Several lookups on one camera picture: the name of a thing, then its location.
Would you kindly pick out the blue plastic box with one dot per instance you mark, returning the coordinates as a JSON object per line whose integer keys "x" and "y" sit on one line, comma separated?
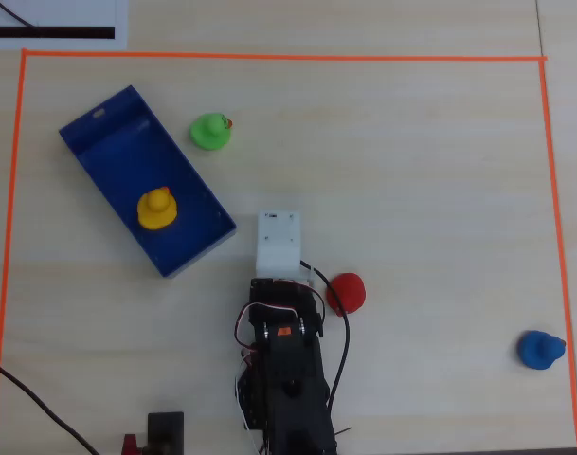
{"x": 141, "y": 180}

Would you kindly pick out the blue rubber duck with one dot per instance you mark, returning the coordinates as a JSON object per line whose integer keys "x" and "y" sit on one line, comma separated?
{"x": 539, "y": 351}

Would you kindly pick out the yellow rubber duck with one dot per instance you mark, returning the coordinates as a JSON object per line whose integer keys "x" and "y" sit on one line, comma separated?
{"x": 156, "y": 211}

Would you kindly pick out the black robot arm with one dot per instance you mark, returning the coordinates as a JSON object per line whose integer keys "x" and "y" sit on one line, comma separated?
{"x": 293, "y": 374}

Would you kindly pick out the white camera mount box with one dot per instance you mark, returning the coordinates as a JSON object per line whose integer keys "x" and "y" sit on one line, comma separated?
{"x": 278, "y": 242}

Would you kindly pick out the red rubber duck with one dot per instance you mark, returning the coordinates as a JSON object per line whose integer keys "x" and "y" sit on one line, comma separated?
{"x": 349, "y": 291}

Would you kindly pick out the white paper with black bar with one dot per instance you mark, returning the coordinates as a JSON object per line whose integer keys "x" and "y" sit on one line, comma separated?
{"x": 56, "y": 40}

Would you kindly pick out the green rubber duck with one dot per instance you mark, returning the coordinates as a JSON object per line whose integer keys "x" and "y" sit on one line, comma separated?
{"x": 210, "y": 132}

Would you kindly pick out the orange tape strip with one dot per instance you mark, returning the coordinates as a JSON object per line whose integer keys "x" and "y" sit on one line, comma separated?
{"x": 288, "y": 57}
{"x": 560, "y": 256}
{"x": 8, "y": 246}

